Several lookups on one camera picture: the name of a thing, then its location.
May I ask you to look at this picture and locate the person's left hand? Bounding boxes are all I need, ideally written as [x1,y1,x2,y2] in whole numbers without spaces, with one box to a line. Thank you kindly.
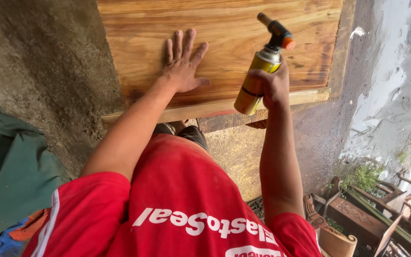
[161,29,211,94]

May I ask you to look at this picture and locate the person's right hand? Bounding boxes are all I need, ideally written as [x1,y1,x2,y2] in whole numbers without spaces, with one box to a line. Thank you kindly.
[248,54,291,111]

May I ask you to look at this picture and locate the yellow gas torch canister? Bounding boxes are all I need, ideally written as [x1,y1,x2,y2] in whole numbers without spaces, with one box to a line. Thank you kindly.
[234,12,295,116]

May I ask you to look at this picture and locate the varnished wooden board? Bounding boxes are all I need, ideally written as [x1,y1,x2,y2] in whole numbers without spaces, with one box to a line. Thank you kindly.
[96,0,357,133]

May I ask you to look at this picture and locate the person's dark shorts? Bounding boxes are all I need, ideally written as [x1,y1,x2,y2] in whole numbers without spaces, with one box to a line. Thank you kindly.
[153,123,210,152]

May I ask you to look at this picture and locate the green weeds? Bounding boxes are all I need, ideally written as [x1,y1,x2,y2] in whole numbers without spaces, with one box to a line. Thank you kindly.
[341,152,409,195]

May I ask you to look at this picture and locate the person's red shirt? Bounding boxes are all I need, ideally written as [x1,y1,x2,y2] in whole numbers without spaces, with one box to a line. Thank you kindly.
[23,133,323,257]

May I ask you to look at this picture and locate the heap of carved wooden furniture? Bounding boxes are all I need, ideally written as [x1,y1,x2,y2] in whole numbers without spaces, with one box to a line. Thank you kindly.
[246,172,411,257]

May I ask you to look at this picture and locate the green tarpaulin cloth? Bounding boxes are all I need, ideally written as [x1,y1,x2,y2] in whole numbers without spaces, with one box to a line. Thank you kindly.
[0,98,75,245]

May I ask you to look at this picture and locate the orange cloth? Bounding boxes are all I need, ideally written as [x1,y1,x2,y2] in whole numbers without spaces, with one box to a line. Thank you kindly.
[9,209,49,242]

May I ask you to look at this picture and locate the blue cloth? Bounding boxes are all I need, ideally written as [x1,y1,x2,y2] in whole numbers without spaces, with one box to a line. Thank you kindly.
[0,218,29,257]

